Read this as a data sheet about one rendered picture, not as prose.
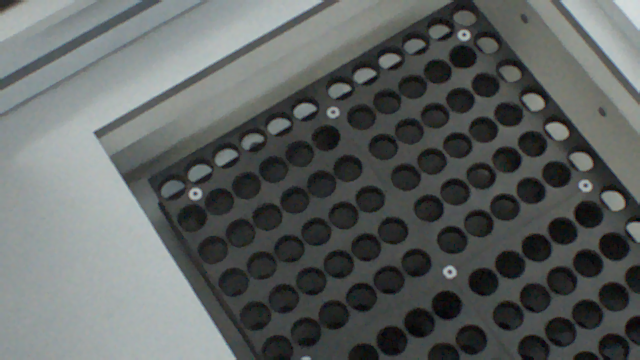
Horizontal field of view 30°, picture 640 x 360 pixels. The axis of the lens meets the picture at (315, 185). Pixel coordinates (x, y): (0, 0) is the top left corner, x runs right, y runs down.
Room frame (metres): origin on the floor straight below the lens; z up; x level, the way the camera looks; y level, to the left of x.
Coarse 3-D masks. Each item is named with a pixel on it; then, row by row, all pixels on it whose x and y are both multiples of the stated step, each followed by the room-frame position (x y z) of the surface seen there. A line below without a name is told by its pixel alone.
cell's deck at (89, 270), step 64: (256, 0) 0.28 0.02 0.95; (320, 0) 0.28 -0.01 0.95; (576, 0) 0.27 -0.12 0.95; (128, 64) 0.25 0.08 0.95; (192, 64) 0.25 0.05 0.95; (256, 64) 0.26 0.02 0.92; (0, 128) 0.23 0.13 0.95; (64, 128) 0.23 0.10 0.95; (128, 128) 0.23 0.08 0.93; (0, 192) 0.20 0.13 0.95; (64, 192) 0.20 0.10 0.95; (128, 192) 0.19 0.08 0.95; (0, 256) 0.17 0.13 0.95; (64, 256) 0.17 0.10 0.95; (128, 256) 0.17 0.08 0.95; (0, 320) 0.14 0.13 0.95; (64, 320) 0.14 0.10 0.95; (128, 320) 0.14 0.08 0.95; (192, 320) 0.14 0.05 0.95
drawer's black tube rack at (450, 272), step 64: (448, 64) 0.26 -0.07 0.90; (512, 64) 0.26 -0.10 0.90; (320, 128) 0.24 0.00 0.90; (384, 128) 0.23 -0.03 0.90; (448, 128) 0.23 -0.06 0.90; (512, 128) 0.23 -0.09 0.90; (576, 128) 0.23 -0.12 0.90; (192, 192) 0.21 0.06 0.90; (256, 192) 0.22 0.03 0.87; (320, 192) 0.22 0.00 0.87; (384, 192) 0.20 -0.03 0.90; (448, 192) 0.21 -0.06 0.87; (512, 192) 0.20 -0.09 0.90; (576, 192) 0.20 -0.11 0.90; (192, 256) 0.19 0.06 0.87; (256, 256) 0.18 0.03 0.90; (320, 256) 0.18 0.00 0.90; (384, 256) 0.17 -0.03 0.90; (448, 256) 0.17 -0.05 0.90; (512, 256) 0.17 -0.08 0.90; (576, 256) 0.17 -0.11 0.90; (256, 320) 0.16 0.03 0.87; (320, 320) 0.15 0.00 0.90; (384, 320) 0.14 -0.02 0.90; (448, 320) 0.14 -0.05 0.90; (512, 320) 0.15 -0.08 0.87; (576, 320) 0.15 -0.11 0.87
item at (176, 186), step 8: (336, 88) 0.28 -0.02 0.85; (336, 96) 0.28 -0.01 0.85; (296, 112) 0.27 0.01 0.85; (304, 112) 0.27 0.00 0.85; (280, 120) 0.27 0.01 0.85; (272, 128) 0.27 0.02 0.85; (280, 128) 0.26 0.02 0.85; (256, 136) 0.26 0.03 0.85; (248, 144) 0.26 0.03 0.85; (232, 152) 0.25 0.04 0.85; (216, 160) 0.25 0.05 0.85; (224, 160) 0.25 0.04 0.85; (200, 168) 0.25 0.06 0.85; (208, 168) 0.25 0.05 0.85; (192, 176) 0.24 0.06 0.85; (200, 176) 0.24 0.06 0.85; (176, 184) 0.24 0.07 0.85; (168, 192) 0.23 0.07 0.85
